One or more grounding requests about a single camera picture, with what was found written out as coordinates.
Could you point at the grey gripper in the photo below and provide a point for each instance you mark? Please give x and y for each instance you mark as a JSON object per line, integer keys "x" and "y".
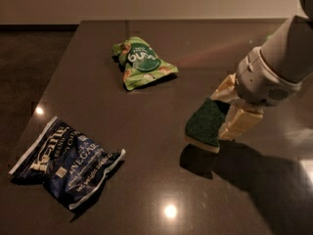
{"x": 259, "y": 82}

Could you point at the green yellow sponge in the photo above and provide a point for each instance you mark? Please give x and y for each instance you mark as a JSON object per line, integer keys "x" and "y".
{"x": 201, "y": 129}

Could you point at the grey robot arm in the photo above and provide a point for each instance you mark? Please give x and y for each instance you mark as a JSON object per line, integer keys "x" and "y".
{"x": 289, "y": 50}

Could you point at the green rice chip bag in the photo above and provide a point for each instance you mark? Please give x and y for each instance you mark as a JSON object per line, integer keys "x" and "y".
{"x": 141, "y": 64}

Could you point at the blue kettle chip bag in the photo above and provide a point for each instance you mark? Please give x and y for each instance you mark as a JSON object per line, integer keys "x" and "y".
{"x": 70, "y": 165}

